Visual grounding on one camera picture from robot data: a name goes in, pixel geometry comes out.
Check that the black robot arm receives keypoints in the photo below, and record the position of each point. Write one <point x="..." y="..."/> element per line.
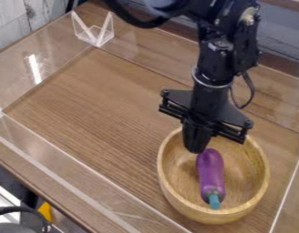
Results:
<point x="228" y="27"/>

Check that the clear acrylic tray wall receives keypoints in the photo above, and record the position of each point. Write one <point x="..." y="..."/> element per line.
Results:
<point x="95" y="202"/>

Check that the clear acrylic corner bracket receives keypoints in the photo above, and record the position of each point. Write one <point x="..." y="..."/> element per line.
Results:
<point x="95" y="35"/>

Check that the brown wooden bowl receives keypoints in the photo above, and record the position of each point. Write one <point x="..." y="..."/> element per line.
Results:
<point x="246" y="178"/>

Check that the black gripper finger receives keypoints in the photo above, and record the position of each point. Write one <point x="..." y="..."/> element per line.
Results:
<point x="206" y="132"/>
<point x="190" y="131"/>

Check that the purple toy eggplant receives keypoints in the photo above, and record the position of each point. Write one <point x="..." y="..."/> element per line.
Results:
<point x="210" y="165"/>

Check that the yellow black device corner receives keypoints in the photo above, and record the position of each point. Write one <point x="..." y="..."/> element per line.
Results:
<point x="54" y="216"/>

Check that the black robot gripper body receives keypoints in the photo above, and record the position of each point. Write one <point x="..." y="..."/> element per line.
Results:
<point x="205" y="106"/>

